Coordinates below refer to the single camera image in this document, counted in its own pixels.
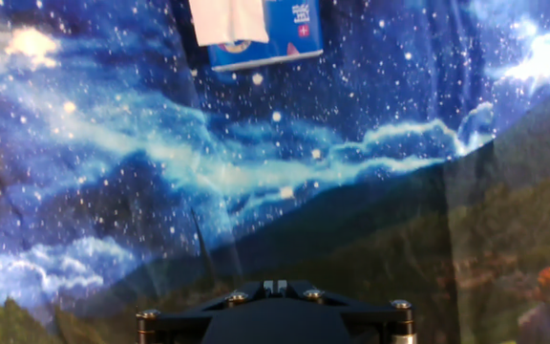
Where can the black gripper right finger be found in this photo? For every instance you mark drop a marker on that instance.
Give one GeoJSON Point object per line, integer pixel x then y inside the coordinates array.
{"type": "Point", "coordinates": [375, 317]}

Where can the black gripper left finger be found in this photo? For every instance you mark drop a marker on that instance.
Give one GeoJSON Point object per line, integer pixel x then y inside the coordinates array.
{"type": "Point", "coordinates": [184, 315]}

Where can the white paper napkin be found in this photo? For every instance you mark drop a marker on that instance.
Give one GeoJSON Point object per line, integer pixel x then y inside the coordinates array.
{"type": "Point", "coordinates": [227, 21]}

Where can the galaxy print tablecloth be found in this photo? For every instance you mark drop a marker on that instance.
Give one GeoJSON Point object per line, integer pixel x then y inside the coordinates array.
{"type": "Point", "coordinates": [112, 167]}

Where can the blue tissue pack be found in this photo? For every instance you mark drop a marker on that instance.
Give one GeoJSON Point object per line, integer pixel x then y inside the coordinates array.
{"type": "Point", "coordinates": [289, 24]}

